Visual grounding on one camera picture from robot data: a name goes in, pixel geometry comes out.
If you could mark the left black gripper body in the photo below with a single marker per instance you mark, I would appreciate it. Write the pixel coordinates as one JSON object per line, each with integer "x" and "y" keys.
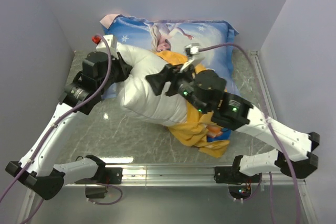
{"x": 112, "y": 80}

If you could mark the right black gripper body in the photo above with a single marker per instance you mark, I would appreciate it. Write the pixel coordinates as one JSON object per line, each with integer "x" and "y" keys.
{"x": 183, "y": 83}

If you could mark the white pillow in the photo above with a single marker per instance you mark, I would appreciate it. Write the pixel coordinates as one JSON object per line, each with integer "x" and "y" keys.
{"x": 135, "y": 95}

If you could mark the yellow Mickey Mouse pillowcase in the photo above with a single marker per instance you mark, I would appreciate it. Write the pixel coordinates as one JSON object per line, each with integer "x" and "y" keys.
{"x": 199, "y": 131}

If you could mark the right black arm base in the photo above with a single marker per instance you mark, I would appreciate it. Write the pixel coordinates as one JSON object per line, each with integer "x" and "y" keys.
{"x": 239, "y": 185}

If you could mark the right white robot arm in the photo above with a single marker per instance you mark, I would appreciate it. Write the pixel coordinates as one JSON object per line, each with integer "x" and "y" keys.
{"x": 292, "y": 152}

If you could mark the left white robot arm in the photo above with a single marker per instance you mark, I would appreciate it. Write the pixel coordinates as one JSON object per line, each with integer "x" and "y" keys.
{"x": 37, "y": 170}

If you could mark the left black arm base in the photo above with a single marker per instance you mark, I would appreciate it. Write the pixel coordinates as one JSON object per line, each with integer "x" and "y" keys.
{"x": 97, "y": 188}

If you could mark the blue Elsa pillow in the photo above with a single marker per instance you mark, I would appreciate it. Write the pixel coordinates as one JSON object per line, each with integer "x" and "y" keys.
{"x": 174, "y": 35}

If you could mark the pink cloth corner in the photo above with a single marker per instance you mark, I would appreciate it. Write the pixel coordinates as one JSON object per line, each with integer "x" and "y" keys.
{"x": 107, "y": 21}

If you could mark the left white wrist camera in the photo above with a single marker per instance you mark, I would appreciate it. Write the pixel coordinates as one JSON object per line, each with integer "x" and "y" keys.
{"x": 106, "y": 43}

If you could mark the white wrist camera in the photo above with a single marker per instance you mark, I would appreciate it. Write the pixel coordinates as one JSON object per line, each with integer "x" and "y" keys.
{"x": 194, "y": 56}
{"x": 106, "y": 43}

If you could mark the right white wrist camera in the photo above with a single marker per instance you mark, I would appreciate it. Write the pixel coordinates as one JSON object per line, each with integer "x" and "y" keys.
{"x": 194, "y": 56}

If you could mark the aluminium front rail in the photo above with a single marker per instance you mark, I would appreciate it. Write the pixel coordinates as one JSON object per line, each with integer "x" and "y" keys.
{"x": 166, "y": 175}

